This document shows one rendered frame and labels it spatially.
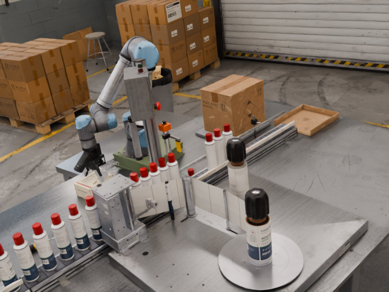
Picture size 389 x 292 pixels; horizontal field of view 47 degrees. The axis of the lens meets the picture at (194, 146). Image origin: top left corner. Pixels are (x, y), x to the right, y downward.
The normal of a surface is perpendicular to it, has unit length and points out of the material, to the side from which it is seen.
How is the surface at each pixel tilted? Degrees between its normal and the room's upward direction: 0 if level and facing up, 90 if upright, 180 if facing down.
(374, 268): 3
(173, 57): 91
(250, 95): 90
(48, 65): 91
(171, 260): 0
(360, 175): 0
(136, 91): 90
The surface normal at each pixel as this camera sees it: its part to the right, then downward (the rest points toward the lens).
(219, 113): -0.71, 0.40
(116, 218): 0.68, 0.26
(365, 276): -0.11, -0.87
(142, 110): 0.14, 0.43
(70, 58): 0.82, 0.18
